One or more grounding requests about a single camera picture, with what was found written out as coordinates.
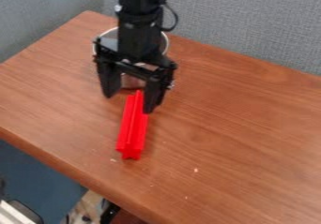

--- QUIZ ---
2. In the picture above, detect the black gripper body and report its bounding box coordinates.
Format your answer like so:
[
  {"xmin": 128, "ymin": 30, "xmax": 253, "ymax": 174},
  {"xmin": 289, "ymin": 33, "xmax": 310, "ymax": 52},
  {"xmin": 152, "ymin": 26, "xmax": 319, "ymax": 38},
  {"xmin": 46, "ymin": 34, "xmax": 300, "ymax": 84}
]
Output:
[{"xmin": 92, "ymin": 10, "xmax": 178, "ymax": 90}]

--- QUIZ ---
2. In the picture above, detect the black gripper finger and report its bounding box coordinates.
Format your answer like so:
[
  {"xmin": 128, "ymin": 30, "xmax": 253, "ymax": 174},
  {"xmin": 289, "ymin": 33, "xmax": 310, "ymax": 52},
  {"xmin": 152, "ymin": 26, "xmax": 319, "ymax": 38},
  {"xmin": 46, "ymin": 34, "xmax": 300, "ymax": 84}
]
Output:
[
  {"xmin": 97, "ymin": 62, "xmax": 122, "ymax": 98},
  {"xmin": 144, "ymin": 69, "xmax": 173, "ymax": 114}
]

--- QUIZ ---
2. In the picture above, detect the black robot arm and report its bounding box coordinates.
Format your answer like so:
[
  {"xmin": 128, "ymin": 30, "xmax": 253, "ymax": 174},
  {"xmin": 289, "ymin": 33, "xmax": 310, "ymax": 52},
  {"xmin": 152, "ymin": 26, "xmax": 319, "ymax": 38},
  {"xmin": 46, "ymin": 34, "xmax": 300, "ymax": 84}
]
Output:
[{"xmin": 93, "ymin": 0, "xmax": 178, "ymax": 113}]

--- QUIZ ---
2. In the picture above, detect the white object under table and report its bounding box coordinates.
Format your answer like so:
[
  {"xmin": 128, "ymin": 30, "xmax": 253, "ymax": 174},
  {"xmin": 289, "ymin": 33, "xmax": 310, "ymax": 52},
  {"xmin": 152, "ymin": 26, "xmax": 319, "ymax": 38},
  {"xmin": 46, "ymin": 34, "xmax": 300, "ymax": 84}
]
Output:
[{"xmin": 0, "ymin": 201, "xmax": 35, "ymax": 224}]

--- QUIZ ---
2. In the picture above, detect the metal pot with handle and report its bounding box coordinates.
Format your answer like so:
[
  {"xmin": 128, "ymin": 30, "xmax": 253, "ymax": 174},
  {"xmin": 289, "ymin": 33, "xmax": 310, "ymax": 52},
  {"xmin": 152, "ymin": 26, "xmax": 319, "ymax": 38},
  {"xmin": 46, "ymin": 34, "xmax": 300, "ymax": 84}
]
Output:
[{"xmin": 93, "ymin": 27, "xmax": 172, "ymax": 89}]

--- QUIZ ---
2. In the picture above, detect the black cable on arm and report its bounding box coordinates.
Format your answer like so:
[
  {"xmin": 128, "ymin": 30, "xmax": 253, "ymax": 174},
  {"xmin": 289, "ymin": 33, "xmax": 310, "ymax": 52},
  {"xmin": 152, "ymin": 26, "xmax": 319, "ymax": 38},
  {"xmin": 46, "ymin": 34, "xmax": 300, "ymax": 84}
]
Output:
[{"xmin": 160, "ymin": 2, "xmax": 180, "ymax": 33}]

